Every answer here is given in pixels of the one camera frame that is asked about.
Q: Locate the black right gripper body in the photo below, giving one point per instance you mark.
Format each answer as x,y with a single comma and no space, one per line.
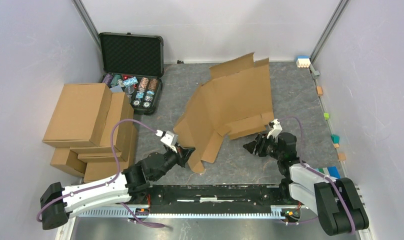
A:
268,146

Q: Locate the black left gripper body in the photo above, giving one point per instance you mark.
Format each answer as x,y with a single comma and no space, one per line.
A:
178,157

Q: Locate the brown cardboard box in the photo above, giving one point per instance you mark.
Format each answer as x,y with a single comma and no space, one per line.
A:
235,102

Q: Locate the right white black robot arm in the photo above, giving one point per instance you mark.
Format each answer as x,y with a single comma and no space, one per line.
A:
335,201

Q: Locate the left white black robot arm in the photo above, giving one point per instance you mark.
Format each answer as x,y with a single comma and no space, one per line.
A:
61,203

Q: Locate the leaning folded cardboard box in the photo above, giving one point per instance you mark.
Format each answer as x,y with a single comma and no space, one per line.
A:
119,109

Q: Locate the large folded cardboard box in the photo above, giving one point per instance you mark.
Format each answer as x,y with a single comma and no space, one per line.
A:
79,116

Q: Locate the lime green small block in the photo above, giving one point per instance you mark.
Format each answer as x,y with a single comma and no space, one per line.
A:
326,116

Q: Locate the teal small block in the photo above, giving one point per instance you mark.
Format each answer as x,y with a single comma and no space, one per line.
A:
335,138

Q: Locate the blue green striped block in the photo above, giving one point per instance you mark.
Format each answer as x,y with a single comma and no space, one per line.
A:
331,172

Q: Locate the tan wooden block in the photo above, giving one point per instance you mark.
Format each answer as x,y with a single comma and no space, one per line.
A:
341,156

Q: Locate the orange wooden block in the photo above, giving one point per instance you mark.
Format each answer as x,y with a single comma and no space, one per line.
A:
319,91

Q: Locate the lower stacked cardboard boxes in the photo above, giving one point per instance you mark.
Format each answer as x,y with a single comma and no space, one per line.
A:
67,161

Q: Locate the blue white toy block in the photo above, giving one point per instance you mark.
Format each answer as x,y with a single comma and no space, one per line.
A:
303,61

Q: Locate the black poker chip case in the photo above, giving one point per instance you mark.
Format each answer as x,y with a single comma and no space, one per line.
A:
136,64

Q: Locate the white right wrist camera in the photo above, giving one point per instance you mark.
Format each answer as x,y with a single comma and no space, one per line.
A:
275,128

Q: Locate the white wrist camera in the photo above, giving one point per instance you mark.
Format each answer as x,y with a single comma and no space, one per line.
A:
168,138
275,128

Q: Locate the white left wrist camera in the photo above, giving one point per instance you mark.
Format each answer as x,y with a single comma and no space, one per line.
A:
168,138

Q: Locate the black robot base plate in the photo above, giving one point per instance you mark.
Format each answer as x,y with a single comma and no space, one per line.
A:
213,199

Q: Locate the aluminium frame rail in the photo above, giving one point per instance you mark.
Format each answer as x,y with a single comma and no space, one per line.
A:
142,211

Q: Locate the grey wall bracket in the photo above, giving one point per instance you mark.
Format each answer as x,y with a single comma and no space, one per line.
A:
313,72

